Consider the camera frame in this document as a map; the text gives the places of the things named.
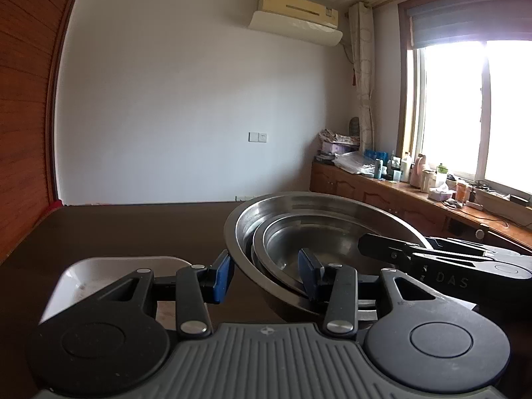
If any floral square plate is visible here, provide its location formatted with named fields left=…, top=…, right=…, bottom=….
left=39, top=255, right=194, bottom=333

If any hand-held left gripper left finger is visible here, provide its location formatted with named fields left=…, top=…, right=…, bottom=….
left=97, top=250, right=234, bottom=340

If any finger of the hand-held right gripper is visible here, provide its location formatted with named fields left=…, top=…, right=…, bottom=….
left=426, top=237, right=499, bottom=258
left=358, top=233, right=433, bottom=264

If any patterned cream curtain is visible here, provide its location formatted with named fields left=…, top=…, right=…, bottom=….
left=348, top=2, right=375, bottom=150

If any clear plastic bag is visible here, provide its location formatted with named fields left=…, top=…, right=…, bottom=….
left=334, top=152, right=377, bottom=175

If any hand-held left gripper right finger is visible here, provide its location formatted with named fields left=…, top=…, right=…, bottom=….
left=298, top=248, right=436, bottom=339

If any window with wooden frame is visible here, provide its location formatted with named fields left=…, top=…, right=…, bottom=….
left=397, top=0, right=532, bottom=200

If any beige air conditioner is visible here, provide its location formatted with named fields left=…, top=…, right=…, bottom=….
left=258, top=0, right=339, bottom=23

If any wooden slatted wardrobe door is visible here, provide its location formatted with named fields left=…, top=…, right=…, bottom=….
left=0, top=0, right=83, bottom=262

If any grey window blind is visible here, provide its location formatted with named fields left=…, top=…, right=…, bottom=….
left=409, top=0, right=532, bottom=48

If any pink bottle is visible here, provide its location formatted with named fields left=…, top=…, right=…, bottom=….
left=411, top=154, right=429, bottom=188

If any wall air conditioner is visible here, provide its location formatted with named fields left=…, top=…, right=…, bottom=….
left=248, top=10, right=343, bottom=43

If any small steel bowl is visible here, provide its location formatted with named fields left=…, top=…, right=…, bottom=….
left=263, top=218, right=400, bottom=300

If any wooden low cabinet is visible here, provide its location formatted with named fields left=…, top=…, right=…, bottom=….
left=310, top=162, right=532, bottom=254

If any large steel bowl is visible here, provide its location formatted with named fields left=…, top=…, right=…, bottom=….
left=223, top=191, right=434, bottom=324

